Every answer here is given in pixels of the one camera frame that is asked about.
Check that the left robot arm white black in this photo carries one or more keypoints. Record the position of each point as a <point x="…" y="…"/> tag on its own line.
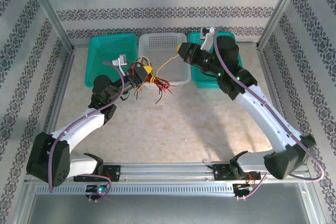
<point x="78" y="129"/>

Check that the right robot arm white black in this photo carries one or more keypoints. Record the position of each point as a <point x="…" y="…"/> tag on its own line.
<point x="262" y="113"/>

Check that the green plastic basket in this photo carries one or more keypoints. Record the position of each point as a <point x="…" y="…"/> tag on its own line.
<point x="195" y="40"/>
<point x="105" y="48"/>

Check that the white plastic basket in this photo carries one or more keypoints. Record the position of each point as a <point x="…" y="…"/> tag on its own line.
<point x="165" y="43"/>

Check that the small controller board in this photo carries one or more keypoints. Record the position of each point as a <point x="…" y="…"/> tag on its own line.
<point x="241" y="186"/>
<point x="99" y="189"/>

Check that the grey metal panel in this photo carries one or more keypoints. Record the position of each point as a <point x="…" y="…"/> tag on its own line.
<point x="168" y="208"/>

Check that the aluminium side rail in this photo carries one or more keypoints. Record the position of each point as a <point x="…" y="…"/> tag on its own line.
<point x="271" y="77"/>
<point x="64" y="77"/>

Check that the aluminium frame post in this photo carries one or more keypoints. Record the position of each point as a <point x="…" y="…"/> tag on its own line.
<point x="283" y="3"/>
<point x="44" y="3"/>

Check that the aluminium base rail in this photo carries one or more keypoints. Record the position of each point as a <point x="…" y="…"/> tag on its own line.
<point x="168" y="170"/>

